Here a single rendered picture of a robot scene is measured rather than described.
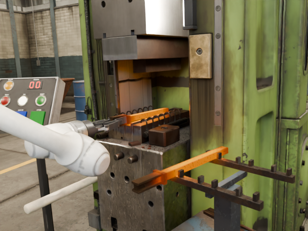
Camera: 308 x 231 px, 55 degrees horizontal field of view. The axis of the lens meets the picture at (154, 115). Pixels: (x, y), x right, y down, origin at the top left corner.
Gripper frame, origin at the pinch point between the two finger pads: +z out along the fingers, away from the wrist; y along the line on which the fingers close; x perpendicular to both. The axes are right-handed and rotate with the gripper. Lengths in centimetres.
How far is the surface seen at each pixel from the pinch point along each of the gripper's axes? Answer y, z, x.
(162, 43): 7.8, 23.5, 31.4
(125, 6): 2.9, 5.7, 46.2
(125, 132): -1.3, 5.3, -6.6
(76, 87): -383, 291, -26
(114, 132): -8.4, 5.3, -7.4
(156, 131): 15.8, 5.3, -4.2
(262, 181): 44, 56, -39
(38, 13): -809, 509, 184
